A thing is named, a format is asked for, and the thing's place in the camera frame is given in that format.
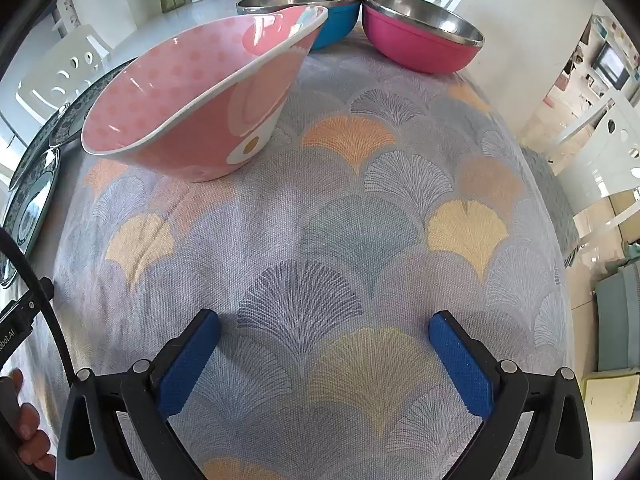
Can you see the person's left hand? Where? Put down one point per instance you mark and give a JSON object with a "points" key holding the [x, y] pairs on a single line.
{"points": [[30, 420]]}

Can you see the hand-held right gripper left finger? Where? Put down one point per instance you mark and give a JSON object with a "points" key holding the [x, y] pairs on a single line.
{"points": [[190, 360]]}

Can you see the pale teal sofa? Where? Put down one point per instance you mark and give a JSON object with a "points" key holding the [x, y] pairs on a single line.
{"points": [[620, 320]]}

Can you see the fan patterned tablecloth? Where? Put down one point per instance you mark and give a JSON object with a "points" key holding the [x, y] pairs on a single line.
{"points": [[325, 210]]}

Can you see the pink dotted bowl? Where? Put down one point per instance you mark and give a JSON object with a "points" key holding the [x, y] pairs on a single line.
{"points": [[175, 85]]}

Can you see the magenta steel bowl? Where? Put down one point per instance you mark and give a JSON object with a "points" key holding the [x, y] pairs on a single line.
{"points": [[415, 50]]}

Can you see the dark patterned plate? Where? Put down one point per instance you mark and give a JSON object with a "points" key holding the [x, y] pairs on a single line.
{"points": [[37, 147], [75, 110], [27, 210]]}

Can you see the dark screen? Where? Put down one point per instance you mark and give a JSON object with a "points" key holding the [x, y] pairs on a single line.
{"points": [[612, 65]]}

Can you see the pale yellow box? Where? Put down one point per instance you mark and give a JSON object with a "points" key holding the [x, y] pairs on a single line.
{"points": [[610, 397]]}

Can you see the blue steel bowl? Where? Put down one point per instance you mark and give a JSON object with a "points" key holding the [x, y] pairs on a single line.
{"points": [[336, 30]]}

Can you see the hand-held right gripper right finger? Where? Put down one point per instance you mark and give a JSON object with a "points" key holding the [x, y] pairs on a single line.
{"points": [[462, 365]]}

